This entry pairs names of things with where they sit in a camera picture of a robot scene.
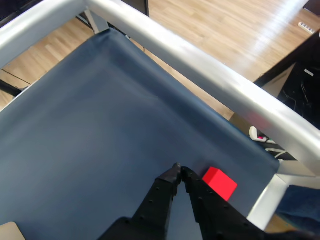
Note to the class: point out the red cube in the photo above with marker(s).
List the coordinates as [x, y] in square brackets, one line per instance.
[220, 183]

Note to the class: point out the black cabinet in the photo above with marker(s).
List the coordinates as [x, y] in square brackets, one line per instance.
[300, 82]

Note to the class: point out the blue table mat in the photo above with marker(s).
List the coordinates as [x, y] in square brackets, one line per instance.
[100, 125]

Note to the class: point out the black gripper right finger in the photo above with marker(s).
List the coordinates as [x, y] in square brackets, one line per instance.
[215, 217]

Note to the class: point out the beige square metal box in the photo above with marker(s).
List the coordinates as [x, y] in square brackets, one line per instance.
[8, 232]

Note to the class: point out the person's leg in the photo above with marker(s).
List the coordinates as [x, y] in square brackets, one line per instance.
[300, 207]

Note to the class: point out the white power strip red light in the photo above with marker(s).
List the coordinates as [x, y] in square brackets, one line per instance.
[255, 132]

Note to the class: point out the silver metal table frame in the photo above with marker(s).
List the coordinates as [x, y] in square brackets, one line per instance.
[200, 62]

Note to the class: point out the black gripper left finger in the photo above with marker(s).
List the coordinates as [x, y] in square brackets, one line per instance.
[150, 207]

